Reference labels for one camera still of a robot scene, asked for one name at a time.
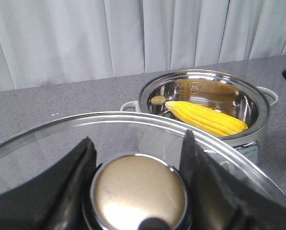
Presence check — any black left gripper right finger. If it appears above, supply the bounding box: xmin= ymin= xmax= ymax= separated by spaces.
xmin=179 ymin=130 xmax=286 ymax=230

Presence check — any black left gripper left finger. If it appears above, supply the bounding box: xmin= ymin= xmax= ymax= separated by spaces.
xmin=0 ymin=138 xmax=96 ymax=230

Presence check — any yellow corn cob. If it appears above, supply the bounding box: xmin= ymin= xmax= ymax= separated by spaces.
xmin=165 ymin=101 xmax=248 ymax=137

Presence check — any glass pot lid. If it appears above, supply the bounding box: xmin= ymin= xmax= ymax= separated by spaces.
xmin=0 ymin=112 xmax=286 ymax=230

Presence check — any pale green electric pot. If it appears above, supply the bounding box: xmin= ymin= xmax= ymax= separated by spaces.
xmin=120 ymin=69 xmax=278 ymax=181

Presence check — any white curtain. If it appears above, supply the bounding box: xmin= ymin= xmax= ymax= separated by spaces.
xmin=0 ymin=0 xmax=286 ymax=91

